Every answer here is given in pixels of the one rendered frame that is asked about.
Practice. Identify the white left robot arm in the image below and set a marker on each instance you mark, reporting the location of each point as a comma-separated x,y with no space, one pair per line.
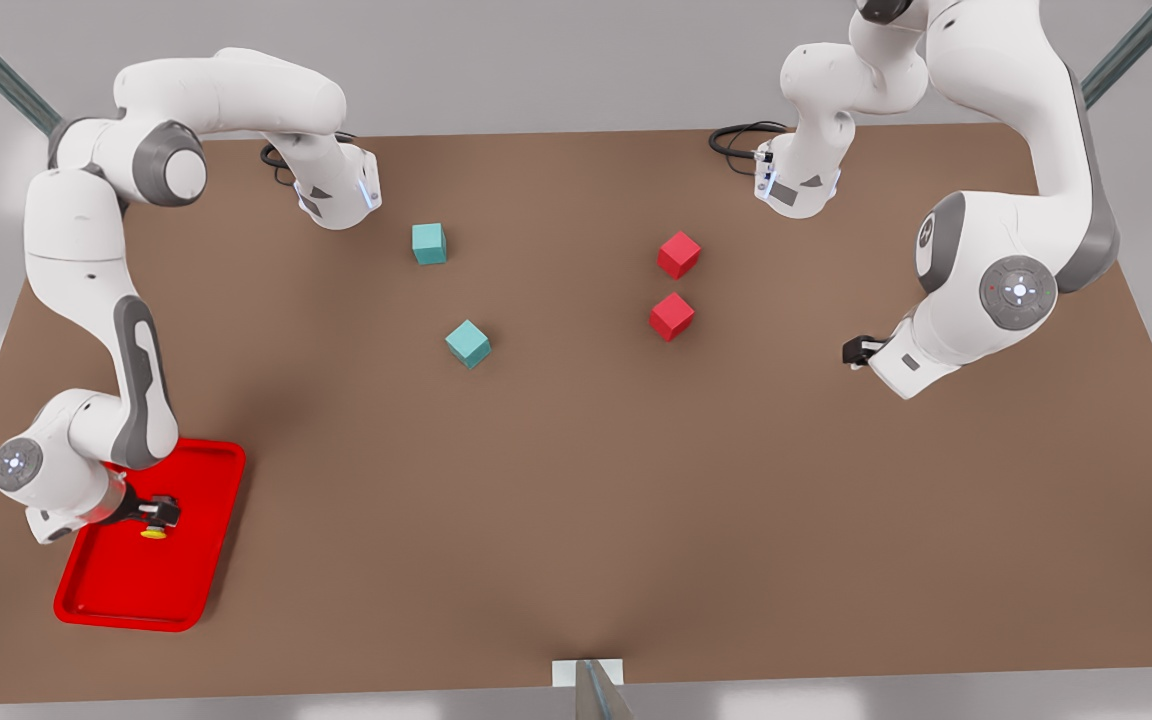
1006,200

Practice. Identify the red cube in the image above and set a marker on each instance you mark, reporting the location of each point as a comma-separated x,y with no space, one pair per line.
672,317
679,255

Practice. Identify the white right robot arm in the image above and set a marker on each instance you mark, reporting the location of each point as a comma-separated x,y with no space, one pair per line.
76,230

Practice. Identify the small yellow object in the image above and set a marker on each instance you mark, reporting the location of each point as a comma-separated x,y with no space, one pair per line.
153,533

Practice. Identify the white post foot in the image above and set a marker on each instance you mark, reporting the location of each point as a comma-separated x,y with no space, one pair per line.
564,672

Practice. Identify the red plastic tray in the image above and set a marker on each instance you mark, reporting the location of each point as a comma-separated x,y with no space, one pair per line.
151,560

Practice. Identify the teal cube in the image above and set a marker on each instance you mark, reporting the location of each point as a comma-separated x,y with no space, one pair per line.
468,344
429,244

